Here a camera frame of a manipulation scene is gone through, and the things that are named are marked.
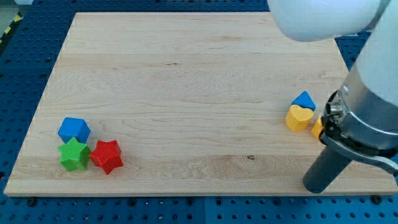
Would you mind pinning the silver tool flange mount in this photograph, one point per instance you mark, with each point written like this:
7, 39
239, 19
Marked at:
361, 126

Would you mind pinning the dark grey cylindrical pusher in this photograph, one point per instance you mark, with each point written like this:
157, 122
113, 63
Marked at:
328, 165

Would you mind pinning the wooden board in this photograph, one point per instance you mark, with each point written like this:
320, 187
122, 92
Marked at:
196, 101

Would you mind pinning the yellow heart block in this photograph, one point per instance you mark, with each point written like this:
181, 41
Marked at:
298, 118

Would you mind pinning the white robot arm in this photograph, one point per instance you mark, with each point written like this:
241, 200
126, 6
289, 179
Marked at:
376, 64

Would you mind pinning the blue triangular block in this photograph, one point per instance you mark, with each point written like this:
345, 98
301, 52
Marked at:
304, 100

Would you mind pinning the red star block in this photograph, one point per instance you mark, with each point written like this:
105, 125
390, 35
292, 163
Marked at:
107, 155

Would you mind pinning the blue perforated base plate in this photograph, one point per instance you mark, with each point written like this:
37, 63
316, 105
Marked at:
31, 38

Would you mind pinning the yellow block behind arm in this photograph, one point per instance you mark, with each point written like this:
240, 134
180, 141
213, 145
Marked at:
317, 127

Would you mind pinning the blue cube block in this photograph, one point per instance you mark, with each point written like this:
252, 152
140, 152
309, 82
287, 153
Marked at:
74, 128

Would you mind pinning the green star block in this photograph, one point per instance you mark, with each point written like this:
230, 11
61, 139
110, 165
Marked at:
74, 155

